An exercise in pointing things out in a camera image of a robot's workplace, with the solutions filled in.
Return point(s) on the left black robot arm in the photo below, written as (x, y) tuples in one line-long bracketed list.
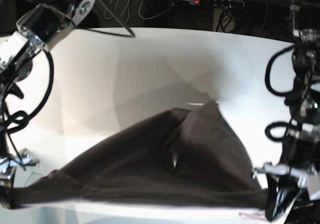
[(300, 136)]

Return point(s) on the black power strip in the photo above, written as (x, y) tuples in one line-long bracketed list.
[(219, 3)]

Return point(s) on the mauve pink t-shirt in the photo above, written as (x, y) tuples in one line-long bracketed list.
[(176, 158)]

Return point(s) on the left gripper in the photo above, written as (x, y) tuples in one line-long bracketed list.
[(285, 184)]

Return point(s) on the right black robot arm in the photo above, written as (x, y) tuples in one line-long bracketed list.
[(39, 30)]

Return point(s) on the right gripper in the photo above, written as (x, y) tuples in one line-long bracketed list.
[(8, 168)]

